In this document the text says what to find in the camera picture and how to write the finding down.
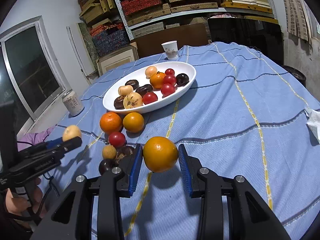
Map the dark brown mangosteen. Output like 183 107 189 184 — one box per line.
114 95 125 109
136 84 153 97

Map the large yellow pear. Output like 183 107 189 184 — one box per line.
123 92 143 109

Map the yellow orange persimmon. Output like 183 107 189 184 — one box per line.
143 137 178 173
123 112 144 133

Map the orange mandarin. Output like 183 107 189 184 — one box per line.
99 112 123 135
150 72 166 90

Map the person's left hand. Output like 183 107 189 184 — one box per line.
5 178 43 216

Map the pale orange pear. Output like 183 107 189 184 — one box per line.
62 125 82 142

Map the pink cloth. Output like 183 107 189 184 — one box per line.
17 126 54 152

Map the small yellow longan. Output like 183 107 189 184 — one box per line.
102 145 117 159

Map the white drink can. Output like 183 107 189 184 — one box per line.
62 89 84 116

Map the dark mangosteen centre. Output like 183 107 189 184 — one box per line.
114 146 135 165

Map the dark brown fruit on plate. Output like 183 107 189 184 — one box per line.
125 80 139 90

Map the blue checked tablecloth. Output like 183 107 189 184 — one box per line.
47 42 319 239

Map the crumpled white tissue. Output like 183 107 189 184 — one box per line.
305 108 320 144

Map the pale peach on plate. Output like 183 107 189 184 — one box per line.
145 66 158 79

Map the small red tomato on plate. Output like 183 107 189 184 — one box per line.
165 68 175 76

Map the dark brown wooden board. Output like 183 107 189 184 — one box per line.
131 23 211 58

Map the dark purple plum on plate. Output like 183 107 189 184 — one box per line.
176 73 189 87

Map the white oval plate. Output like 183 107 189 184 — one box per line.
103 61 196 114

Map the white paper cup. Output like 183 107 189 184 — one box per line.
162 40 178 60

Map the metal storage shelf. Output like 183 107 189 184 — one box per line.
114 0 277 40

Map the beige checked curtain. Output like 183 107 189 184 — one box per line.
283 0 319 45

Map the black cable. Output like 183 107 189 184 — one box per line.
10 174 61 227

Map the window with metal frame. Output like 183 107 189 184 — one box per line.
1 16 70 134

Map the cardboard box with frame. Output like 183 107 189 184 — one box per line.
97 42 139 76

